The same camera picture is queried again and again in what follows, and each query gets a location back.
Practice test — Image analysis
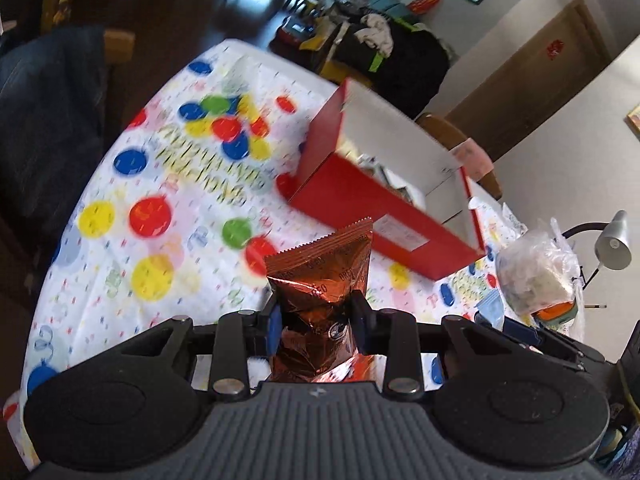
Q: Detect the copper foil snack bag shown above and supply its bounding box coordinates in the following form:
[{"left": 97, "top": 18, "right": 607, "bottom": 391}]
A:
[{"left": 265, "top": 218, "right": 373, "bottom": 382}]

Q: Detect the clear plastic bag of goods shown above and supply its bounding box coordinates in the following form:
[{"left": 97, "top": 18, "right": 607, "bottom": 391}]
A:
[{"left": 496, "top": 218, "right": 586, "bottom": 341}]

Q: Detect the balloon birthday tablecloth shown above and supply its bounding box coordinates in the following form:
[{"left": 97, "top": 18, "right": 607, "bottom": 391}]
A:
[{"left": 2, "top": 38, "right": 532, "bottom": 466}]

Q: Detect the silver desk lamp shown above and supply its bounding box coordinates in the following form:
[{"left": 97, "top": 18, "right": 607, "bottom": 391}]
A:
[{"left": 562, "top": 210, "right": 632, "bottom": 289}]

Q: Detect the red cardboard box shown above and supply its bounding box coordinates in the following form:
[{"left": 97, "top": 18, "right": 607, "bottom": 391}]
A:
[{"left": 284, "top": 79, "right": 486, "bottom": 281}]

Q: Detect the wooden chair with pink cloth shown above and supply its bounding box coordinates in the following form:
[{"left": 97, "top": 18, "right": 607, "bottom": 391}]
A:
[{"left": 416, "top": 113, "right": 502, "bottom": 200}]

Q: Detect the sofa with dark clothes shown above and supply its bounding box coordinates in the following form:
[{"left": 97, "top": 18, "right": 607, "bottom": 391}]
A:
[{"left": 269, "top": 8, "right": 452, "bottom": 122}]

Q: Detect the framed food picture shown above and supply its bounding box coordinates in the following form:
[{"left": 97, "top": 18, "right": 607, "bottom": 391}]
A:
[{"left": 625, "top": 105, "right": 640, "bottom": 138}]

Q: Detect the chair with dark jacket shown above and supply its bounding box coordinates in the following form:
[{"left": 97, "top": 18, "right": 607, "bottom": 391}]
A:
[{"left": 1, "top": 26, "right": 136, "bottom": 278}]

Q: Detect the wooden door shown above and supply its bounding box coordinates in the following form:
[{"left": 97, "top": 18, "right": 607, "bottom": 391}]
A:
[{"left": 446, "top": 0, "right": 611, "bottom": 162}]

